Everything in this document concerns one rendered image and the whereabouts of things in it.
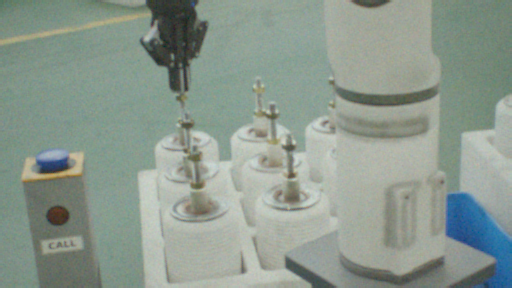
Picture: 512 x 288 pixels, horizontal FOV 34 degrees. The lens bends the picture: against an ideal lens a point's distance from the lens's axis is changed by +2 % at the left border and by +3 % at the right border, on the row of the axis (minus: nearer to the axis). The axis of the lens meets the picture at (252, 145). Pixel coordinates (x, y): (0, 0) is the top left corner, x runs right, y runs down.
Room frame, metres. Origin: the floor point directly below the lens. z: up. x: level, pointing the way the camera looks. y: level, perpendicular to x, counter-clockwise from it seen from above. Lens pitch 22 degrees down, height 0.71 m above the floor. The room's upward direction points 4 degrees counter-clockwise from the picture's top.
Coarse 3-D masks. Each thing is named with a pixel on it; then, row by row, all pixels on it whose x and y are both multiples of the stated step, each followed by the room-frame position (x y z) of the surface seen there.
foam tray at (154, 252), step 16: (144, 176) 1.22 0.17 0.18; (144, 192) 1.16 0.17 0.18; (240, 192) 1.13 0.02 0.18; (144, 208) 1.10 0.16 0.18; (160, 208) 1.10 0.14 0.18; (240, 208) 1.08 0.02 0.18; (144, 224) 1.05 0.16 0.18; (160, 224) 1.05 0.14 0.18; (240, 224) 1.03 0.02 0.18; (336, 224) 1.01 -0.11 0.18; (144, 240) 1.00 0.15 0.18; (160, 240) 1.00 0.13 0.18; (240, 240) 0.98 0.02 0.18; (256, 240) 1.00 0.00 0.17; (144, 256) 0.96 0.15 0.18; (160, 256) 0.96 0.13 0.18; (256, 256) 0.94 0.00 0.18; (160, 272) 0.92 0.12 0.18; (256, 272) 0.90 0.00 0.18; (272, 272) 0.90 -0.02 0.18; (288, 272) 0.90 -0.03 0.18
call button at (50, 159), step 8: (40, 152) 0.97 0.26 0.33; (48, 152) 0.97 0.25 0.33; (56, 152) 0.97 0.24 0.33; (64, 152) 0.96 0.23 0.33; (40, 160) 0.95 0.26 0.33; (48, 160) 0.94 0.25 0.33; (56, 160) 0.95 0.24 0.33; (64, 160) 0.95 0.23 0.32; (48, 168) 0.95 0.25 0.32; (56, 168) 0.95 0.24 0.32
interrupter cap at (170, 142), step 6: (198, 132) 1.20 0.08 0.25; (204, 132) 1.20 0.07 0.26; (168, 138) 1.19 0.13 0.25; (174, 138) 1.19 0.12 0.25; (198, 138) 1.18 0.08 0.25; (204, 138) 1.18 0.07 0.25; (210, 138) 1.17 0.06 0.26; (162, 144) 1.16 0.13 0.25; (168, 144) 1.16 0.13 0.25; (174, 144) 1.16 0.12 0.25; (180, 144) 1.17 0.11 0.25; (198, 144) 1.16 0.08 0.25; (204, 144) 1.15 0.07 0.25; (174, 150) 1.14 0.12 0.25; (180, 150) 1.14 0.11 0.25
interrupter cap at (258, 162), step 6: (282, 150) 1.11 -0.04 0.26; (252, 156) 1.09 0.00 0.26; (258, 156) 1.10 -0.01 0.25; (264, 156) 1.09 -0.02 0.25; (294, 156) 1.09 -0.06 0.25; (300, 156) 1.08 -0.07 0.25; (252, 162) 1.07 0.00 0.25; (258, 162) 1.07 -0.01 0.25; (264, 162) 1.08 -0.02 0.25; (294, 162) 1.07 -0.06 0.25; (300, 162) 1.06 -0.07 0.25; (252, 168) 1.06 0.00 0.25; (258, 168) 1.05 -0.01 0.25; (264, 168) 1.05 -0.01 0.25; (270, 168) 1.05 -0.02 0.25; (276, 168) 1.05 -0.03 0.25; (282, 168) 1.05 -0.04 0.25
